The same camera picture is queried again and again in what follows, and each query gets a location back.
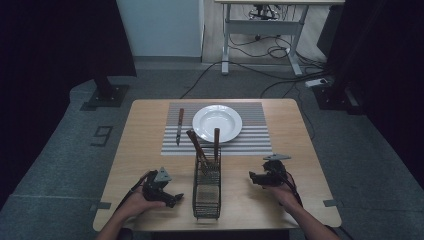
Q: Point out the white power strip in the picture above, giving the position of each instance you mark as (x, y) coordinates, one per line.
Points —
(316, 82)

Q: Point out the black stand base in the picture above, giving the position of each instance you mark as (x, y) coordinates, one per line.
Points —
(336, 96)
(108, 95)

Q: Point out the person's right hand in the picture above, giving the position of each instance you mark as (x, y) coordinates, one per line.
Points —
(286, 196)

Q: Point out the person's left hand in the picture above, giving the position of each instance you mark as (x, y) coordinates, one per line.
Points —
(136, 201)

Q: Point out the white metal-framed desk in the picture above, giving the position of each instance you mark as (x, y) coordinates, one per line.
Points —
(263, 26)

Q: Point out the grey tape piece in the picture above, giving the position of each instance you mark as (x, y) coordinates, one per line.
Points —
(330, 202)
(104, 205)

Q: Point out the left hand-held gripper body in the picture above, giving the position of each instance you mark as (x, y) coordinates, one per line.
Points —
(153, 190)

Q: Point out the white panel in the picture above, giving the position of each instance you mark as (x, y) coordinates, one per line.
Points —
(160, 26)

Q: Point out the black curtain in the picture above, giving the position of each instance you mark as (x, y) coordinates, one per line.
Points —
(50, 50)
(383, 66)

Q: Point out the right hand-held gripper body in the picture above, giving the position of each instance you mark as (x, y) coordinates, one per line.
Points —
(275, 173)

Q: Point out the grey striped placemat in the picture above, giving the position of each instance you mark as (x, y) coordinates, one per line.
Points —
(253, 140)

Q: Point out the white plate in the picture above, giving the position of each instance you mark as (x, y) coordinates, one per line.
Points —
(213, 121)

